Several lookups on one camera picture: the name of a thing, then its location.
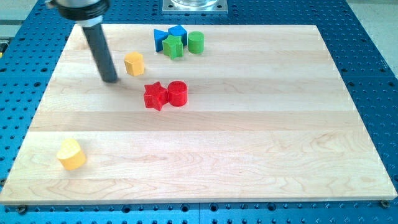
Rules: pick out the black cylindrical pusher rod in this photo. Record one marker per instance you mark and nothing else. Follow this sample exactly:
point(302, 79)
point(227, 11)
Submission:
point(99, 49)

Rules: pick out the yellow heart block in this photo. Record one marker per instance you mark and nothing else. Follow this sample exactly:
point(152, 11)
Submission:
point(70, 155)

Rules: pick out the yellow hexagon block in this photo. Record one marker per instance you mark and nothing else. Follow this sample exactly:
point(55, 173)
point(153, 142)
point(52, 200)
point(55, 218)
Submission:
point(134, 63)

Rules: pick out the blue triangle block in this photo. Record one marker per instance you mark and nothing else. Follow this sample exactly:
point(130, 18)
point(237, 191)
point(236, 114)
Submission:
point(159, 37)

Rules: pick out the red star block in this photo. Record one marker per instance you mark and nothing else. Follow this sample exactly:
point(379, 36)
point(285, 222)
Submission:
point(155, 96)

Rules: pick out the green star block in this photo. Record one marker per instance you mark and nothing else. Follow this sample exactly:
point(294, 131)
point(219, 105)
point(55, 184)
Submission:
point(173, 46)

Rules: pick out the red cylinder block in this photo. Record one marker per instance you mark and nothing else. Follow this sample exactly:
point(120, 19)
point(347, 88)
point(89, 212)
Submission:
point(177, 93)

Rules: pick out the blue pentagon block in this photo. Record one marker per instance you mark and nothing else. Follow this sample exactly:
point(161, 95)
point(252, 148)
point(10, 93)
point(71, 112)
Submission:
point(179, 31)

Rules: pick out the green cylinder block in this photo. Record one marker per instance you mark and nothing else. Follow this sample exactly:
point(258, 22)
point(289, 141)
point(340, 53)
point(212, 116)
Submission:
point(196, 41)

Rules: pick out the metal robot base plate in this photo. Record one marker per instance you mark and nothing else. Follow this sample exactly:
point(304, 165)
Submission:
point(195, 6)

